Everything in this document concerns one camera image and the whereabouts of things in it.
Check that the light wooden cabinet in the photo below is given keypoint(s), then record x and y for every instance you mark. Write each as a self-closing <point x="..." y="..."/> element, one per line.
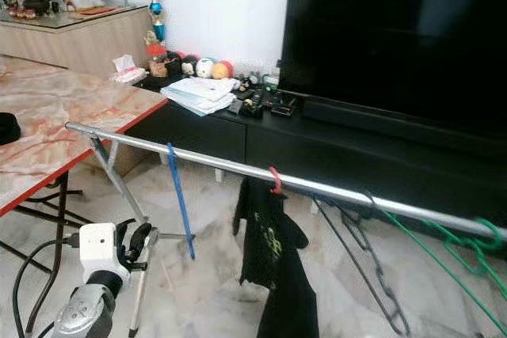
<point x="63" y="43"/>

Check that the white tissue pack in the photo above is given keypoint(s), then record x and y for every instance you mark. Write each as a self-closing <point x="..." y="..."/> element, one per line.
<point x="128" y="70"/>

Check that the black clothes hanger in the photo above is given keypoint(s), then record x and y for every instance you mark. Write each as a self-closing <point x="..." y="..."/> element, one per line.
<point x="374" y="267"/>

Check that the plain black garment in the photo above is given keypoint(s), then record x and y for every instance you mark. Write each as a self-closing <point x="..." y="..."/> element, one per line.
<point x="8" y="128"/>

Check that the marble pattern folding table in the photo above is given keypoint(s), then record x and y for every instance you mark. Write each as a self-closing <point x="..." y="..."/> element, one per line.
<point x="71" y="104"/>

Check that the gold and blue trophy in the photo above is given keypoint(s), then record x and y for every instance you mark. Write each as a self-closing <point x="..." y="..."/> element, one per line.
<point x="157" y="29"/>

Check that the large black television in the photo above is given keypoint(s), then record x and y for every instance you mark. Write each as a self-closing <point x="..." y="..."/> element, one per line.
<point x="388" y="37"/>

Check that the black television console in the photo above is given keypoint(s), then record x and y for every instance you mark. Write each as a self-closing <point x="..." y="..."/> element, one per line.
<point x="206" y="132"/>

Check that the flat red tray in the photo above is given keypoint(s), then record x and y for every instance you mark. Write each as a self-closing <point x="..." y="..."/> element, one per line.
<point x="99" y="11"/>

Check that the green clothes hanger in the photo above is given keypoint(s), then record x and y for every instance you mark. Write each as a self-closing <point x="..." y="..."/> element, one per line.
<point x="428" y="243"/>

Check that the red clothes hanger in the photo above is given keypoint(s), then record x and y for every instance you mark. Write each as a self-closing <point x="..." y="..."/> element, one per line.
<point x="279" y="185"/>

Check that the black soundbar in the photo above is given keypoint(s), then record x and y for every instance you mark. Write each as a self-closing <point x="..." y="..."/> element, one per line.
<point x="388" y="123"/>

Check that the orange round plush toy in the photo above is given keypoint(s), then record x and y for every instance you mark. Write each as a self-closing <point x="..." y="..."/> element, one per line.
<point x="223" y="70"/>

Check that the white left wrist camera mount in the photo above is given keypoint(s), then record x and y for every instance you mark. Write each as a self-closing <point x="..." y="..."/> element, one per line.
<point x="99" y="249"/>

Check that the black shirt green logo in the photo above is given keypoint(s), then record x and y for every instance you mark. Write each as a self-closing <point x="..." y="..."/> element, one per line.
<point x="277" y="275"/>

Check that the black mouse plush toy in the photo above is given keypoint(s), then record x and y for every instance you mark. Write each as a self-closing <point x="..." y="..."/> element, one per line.
<point x="181" y="65"/>

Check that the white round plush toy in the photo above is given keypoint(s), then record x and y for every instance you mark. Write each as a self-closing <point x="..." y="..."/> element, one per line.
<point x="205" y="68"/>

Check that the silver metal clothes rack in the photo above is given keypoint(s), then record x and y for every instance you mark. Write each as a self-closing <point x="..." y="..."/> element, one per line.
<point x="222" y="165"/>

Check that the white paper stack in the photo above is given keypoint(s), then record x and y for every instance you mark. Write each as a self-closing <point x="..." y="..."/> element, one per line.
<point x="200" y="95"/>

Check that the clear jar red lid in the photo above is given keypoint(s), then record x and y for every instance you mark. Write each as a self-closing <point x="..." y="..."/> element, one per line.
<point x="157" y="62"/>

